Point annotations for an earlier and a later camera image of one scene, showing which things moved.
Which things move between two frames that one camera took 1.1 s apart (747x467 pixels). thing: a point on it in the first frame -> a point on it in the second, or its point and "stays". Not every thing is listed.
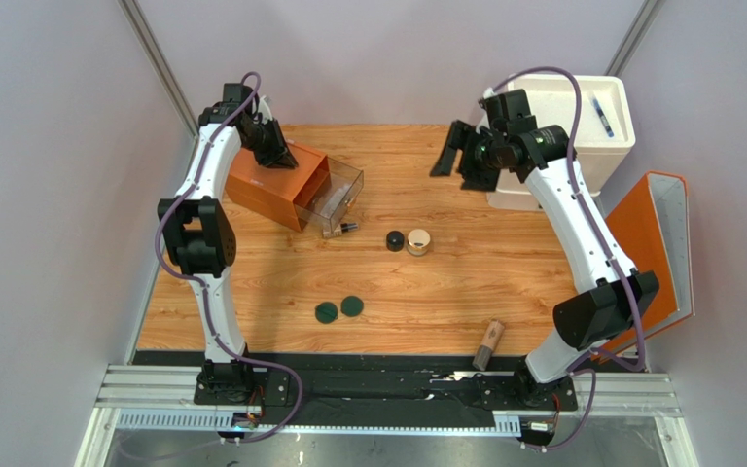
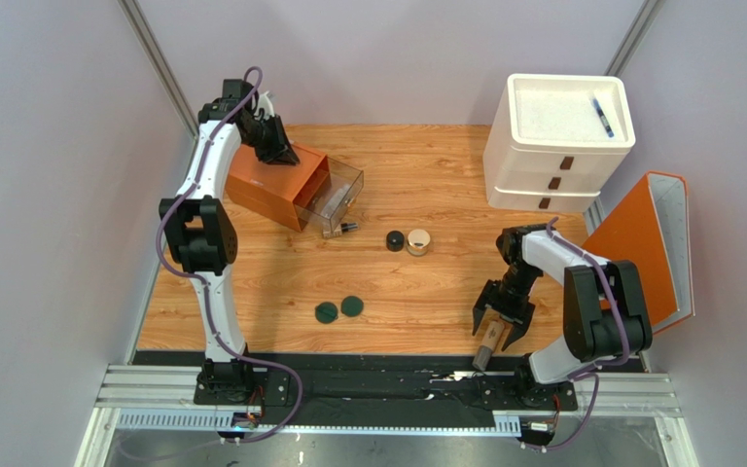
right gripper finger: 457,136 -> 519,329
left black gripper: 279,155 stays
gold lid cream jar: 418,240 stays
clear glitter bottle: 332,203 stays
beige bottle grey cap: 488,342 stays
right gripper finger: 480,168 -> 479,309
